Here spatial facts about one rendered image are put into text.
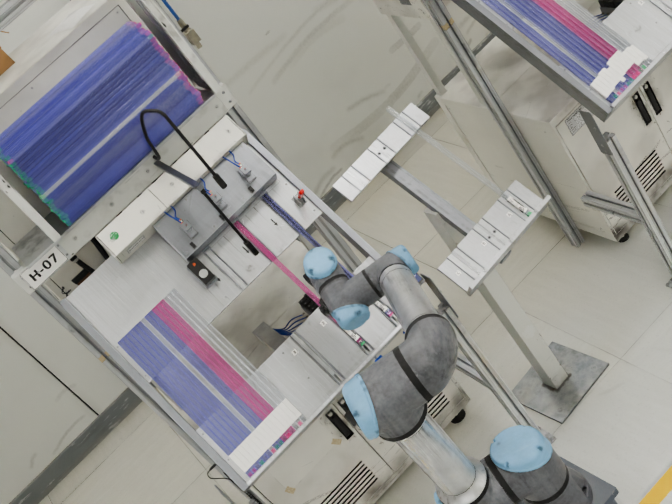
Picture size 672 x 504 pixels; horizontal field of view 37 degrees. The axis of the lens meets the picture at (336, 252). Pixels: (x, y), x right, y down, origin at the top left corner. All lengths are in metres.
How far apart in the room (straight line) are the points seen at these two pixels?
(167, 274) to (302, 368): 0.45
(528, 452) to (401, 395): 0.40
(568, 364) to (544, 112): 0.82
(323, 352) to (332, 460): 0.56
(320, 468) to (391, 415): 1.30
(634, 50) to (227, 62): 1.98
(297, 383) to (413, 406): 0.85
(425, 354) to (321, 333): 0.89
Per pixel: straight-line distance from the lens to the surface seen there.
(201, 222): 2.71
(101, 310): 2.76
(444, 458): 2.01
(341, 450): 3.13
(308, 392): 2.65
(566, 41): 3.02
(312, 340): 2.67
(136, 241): 2.73
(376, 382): 1.82
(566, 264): 3.67
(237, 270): 2.72
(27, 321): 4.39
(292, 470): 3.07
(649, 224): 3.19
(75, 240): 2.75
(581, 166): 3.35
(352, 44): 4.68
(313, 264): 2.20
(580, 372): 3.28
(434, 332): 1.85
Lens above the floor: 2.31
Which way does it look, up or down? 31 degrees down
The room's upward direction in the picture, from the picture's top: 38 degrees counter-clockwise
